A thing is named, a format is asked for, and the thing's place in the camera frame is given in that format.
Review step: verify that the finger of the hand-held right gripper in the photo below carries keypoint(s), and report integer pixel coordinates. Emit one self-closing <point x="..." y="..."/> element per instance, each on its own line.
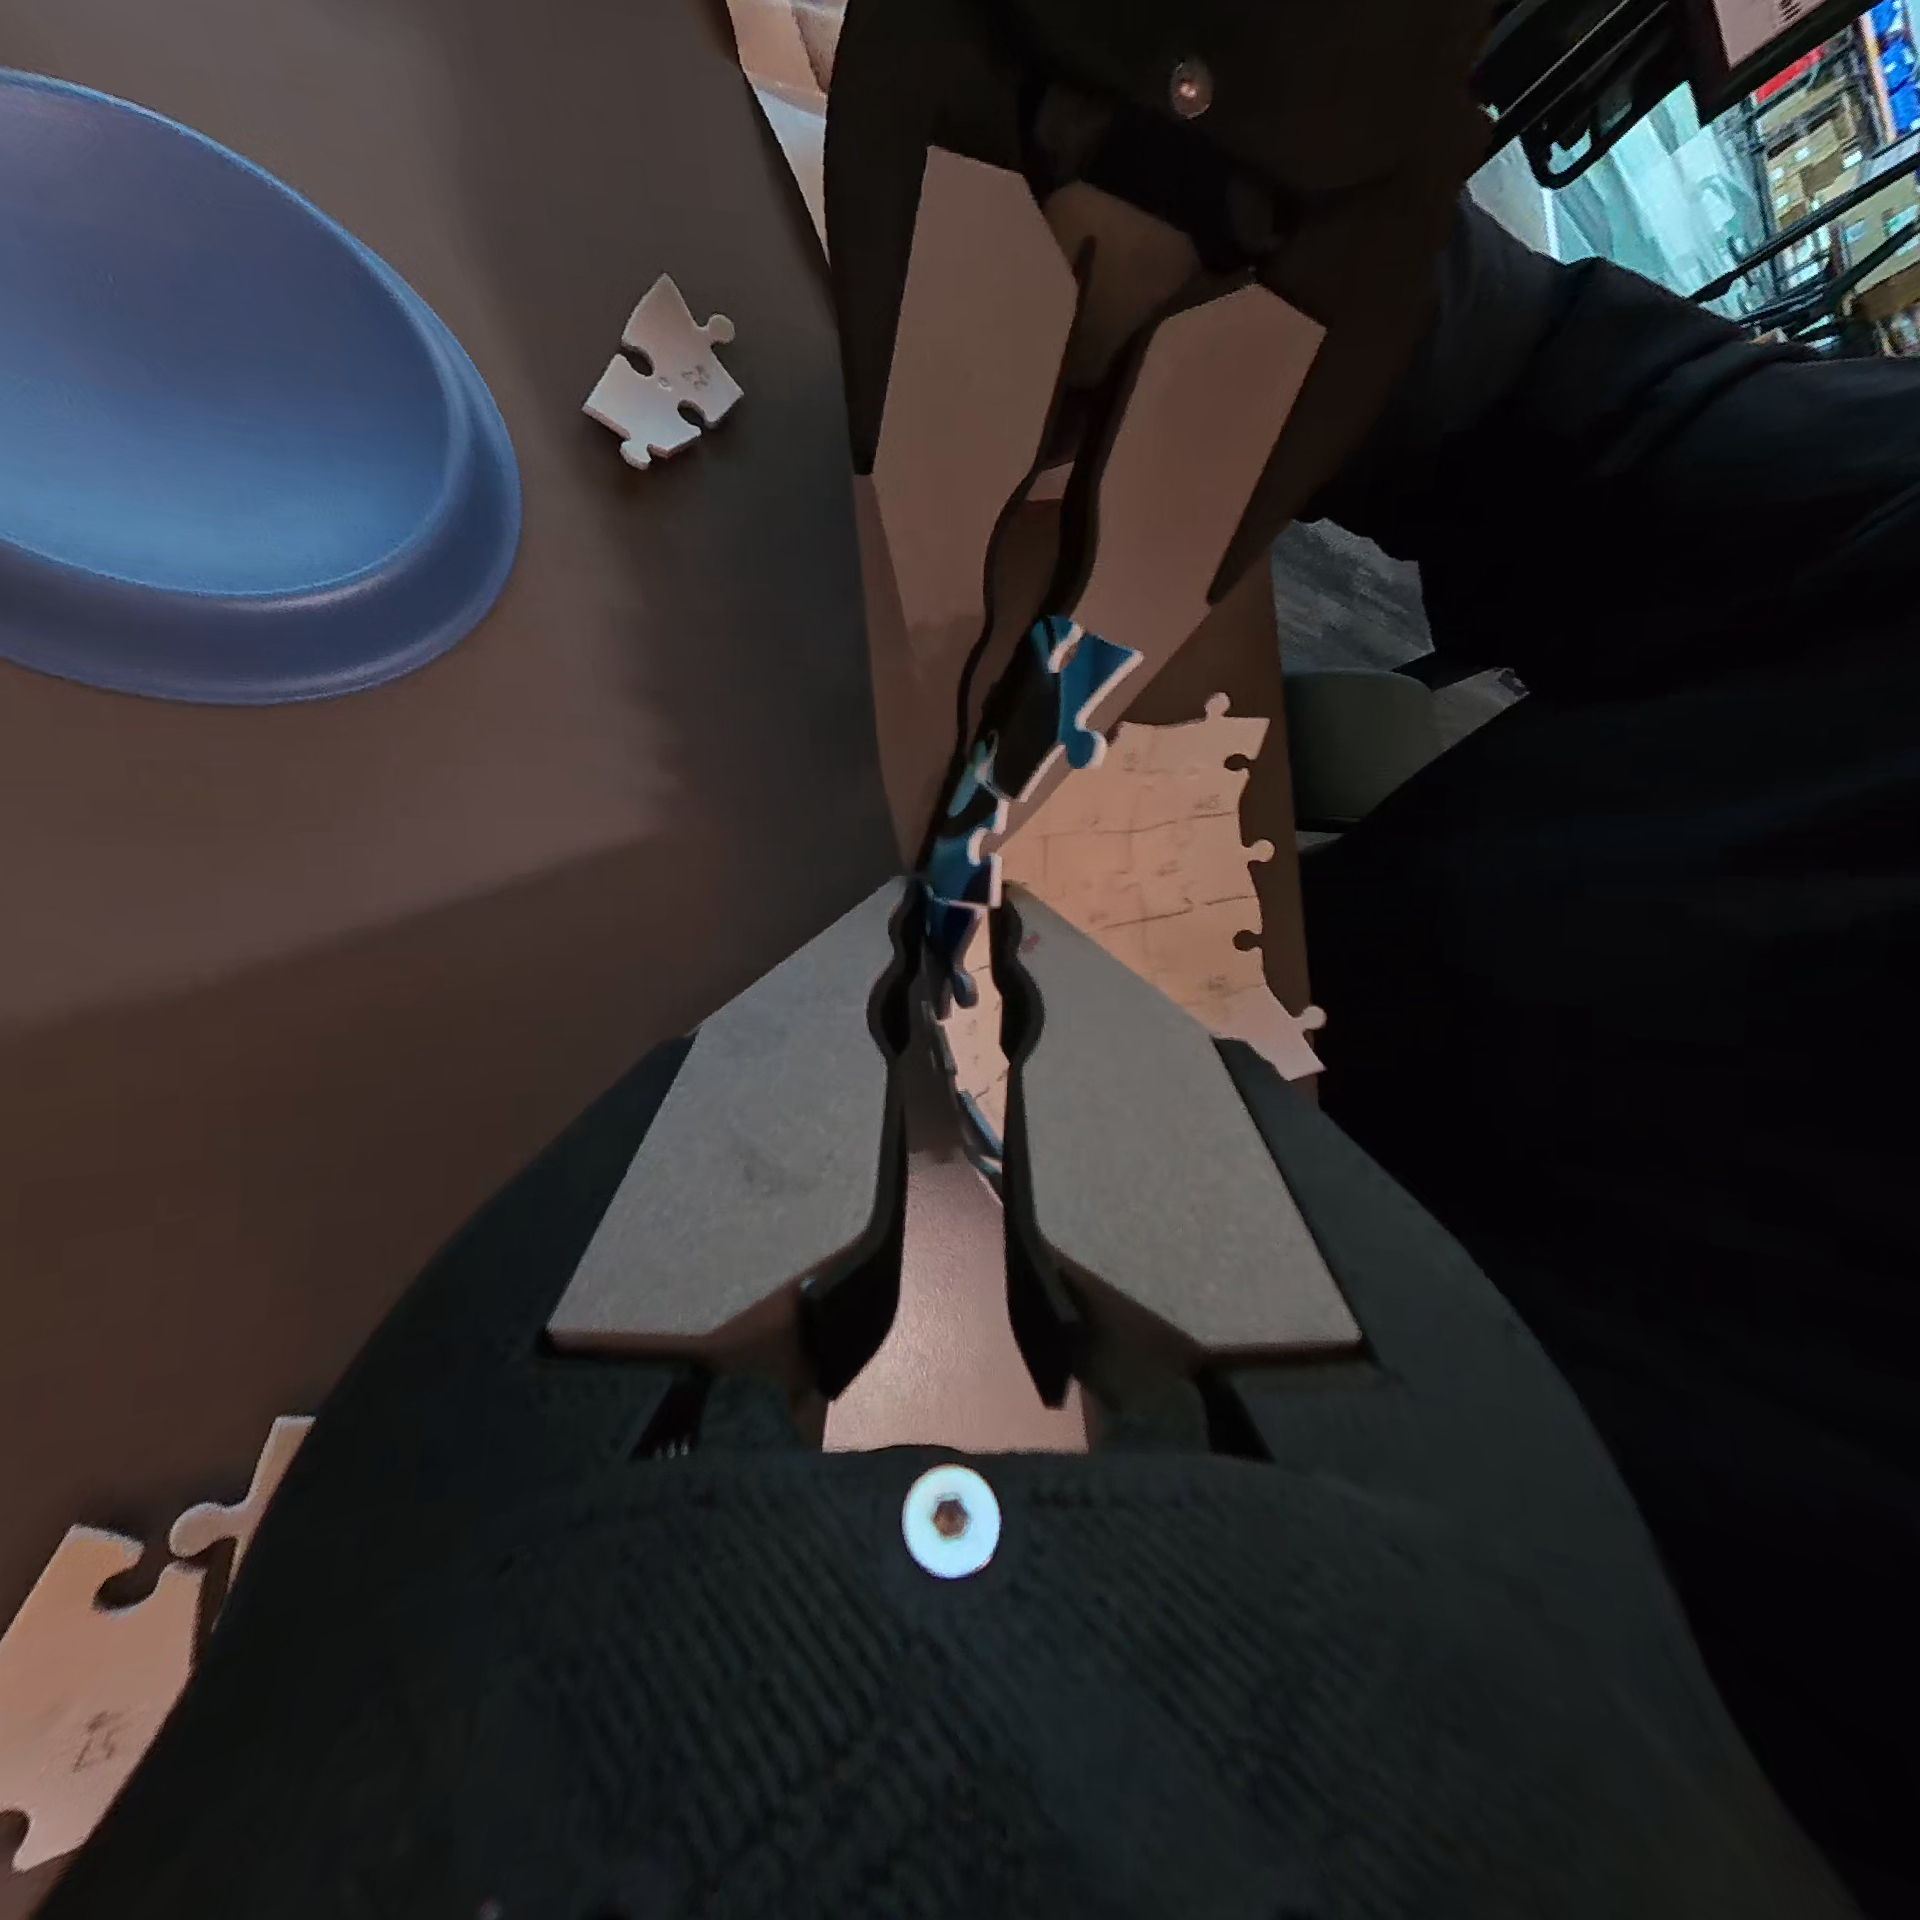
<point x="1188" y="483"/>
<point x="961" y="406"/>

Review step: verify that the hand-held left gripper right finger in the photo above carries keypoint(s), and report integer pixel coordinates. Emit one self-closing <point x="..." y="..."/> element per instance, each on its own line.
<point x="1188" y="1186"/>

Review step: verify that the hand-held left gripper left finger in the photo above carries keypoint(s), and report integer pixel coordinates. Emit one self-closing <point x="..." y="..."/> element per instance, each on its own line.
<point x="735" y="1186"/>

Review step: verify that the single numbered puzzle piece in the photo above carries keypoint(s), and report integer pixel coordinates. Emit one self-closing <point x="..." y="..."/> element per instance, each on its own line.
<point x="1067" y="707"/>

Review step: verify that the scatter of puzzle pieces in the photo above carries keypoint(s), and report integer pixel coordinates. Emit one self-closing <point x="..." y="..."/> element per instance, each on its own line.
<point x="669" y="385"/>

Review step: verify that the assembled curved puzzle section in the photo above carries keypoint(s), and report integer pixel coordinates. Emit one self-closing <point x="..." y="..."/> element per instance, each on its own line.
<point x="1169" y="871"/>

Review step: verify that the person's right forearm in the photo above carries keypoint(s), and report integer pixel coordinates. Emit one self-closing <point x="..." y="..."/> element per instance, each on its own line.
<point x="1621" y="453"/>

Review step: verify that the dark chair armrest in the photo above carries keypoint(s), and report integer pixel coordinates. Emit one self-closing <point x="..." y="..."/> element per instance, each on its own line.
<point x="1367" y="736"/>

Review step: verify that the white printed leaflet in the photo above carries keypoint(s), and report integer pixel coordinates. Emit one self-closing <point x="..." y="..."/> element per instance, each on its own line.
<point x="787" y="89"/>

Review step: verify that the black framed marker sign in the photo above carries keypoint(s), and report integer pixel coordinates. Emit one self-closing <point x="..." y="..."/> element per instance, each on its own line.
<point x="1783" y="31"/>

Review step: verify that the metal storage shelf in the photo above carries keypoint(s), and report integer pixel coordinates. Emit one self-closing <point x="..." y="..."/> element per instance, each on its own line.
<point x="1816" y="194"/>

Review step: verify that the blue round plastic stand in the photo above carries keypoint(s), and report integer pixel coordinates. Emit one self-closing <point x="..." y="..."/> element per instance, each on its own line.
<point x="227" y="419"/>

